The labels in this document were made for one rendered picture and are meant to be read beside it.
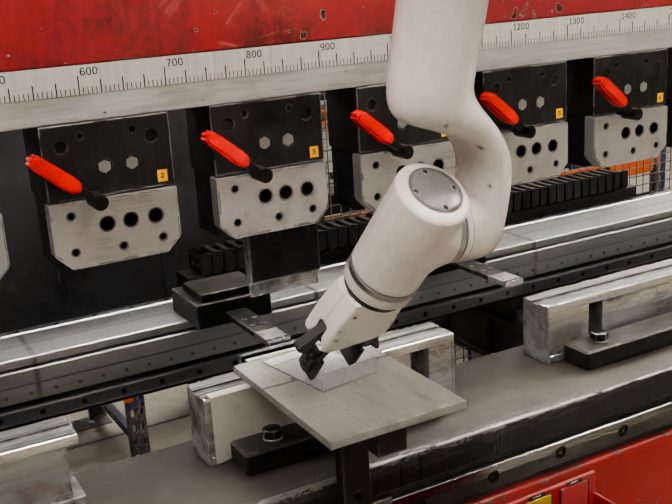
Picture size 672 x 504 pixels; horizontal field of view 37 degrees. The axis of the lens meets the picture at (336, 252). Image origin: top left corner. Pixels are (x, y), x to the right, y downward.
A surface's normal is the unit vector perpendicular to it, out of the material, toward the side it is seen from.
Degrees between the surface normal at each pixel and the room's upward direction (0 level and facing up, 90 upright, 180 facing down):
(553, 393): 0
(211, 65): 90
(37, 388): 90
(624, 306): 90
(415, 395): 0
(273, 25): 90
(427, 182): 39
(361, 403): 0
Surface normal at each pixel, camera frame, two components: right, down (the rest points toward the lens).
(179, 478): -0.06, -0.96
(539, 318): -0.87, 0.18
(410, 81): -0.49, 0.29
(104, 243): 0.48, 0.22
